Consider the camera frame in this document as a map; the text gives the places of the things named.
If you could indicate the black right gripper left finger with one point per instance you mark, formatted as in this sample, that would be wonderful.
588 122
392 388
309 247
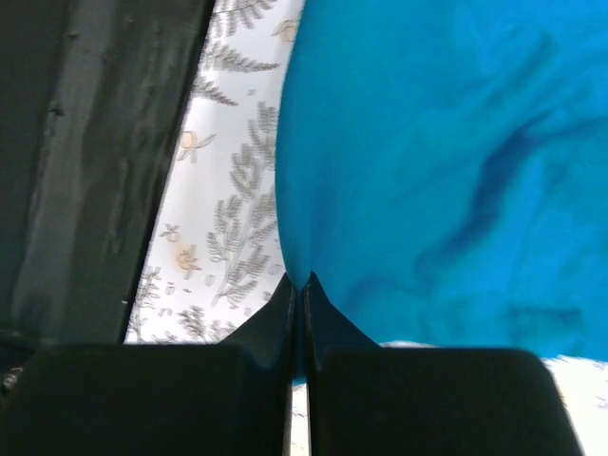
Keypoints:
229 398

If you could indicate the blue t shirt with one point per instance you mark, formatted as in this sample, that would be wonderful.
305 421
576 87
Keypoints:
441 167

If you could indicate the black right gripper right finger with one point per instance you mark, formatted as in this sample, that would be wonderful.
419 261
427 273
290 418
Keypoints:
368 400

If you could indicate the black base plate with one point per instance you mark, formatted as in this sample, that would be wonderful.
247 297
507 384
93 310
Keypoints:
93 94

